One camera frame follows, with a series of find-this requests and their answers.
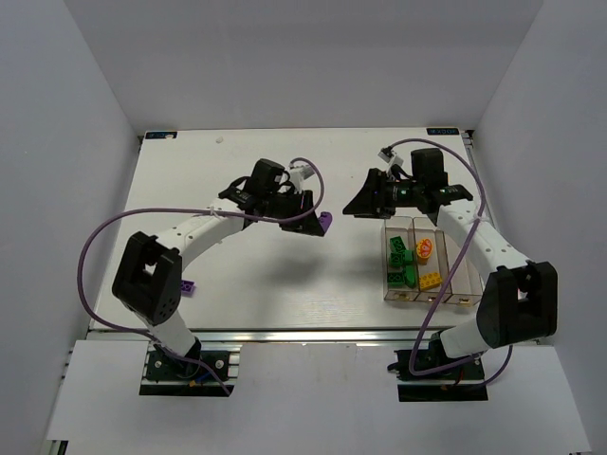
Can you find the aluminium table rail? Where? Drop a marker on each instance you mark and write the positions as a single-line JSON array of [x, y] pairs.
[[387, 335]]

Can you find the clear container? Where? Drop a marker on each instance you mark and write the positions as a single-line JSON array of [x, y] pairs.
[[424, 228], [466, 286], [403, 227]]

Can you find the left clear container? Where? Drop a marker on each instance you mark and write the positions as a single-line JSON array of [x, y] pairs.
[[403, 227]]

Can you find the purple lego brick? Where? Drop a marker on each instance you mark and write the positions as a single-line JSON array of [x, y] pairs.
[[187, 288], [325, 219]]

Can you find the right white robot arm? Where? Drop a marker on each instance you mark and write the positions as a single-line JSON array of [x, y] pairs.
[[520, 298]]

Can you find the green lego brick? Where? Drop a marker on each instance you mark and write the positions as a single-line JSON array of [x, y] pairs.
[[395, 279], [397, 245], [396, 260]]

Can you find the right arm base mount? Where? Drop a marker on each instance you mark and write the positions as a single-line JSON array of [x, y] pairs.
[[464, 383]]

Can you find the right clear container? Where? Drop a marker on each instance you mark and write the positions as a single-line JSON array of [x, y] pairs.
[[466, 286]]

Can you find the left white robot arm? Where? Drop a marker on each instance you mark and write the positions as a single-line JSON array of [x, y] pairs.
[[148, 280]]

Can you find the middle clear container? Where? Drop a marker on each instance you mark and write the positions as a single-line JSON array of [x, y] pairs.
[[424, 228]]

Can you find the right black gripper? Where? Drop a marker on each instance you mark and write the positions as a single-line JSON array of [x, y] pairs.
[[379, 193]]

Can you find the right blue table label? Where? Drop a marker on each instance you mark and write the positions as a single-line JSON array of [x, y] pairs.
[[442, 131]]

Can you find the yellow lego brick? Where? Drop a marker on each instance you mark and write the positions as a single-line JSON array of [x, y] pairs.
[[430, 281]]

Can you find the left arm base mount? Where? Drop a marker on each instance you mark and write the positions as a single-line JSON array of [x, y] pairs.
[[165, 376]]

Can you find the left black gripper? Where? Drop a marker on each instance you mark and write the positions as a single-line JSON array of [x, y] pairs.
[[298, 209]]

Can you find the orange oval lego piece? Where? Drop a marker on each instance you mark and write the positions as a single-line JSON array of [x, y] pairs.
[[424, 250]]

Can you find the blue table label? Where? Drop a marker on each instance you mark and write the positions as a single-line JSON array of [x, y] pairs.
[[442, 131], [160, 135]]

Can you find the left blue table label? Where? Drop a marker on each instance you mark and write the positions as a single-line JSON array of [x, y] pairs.
[[160, 135]]

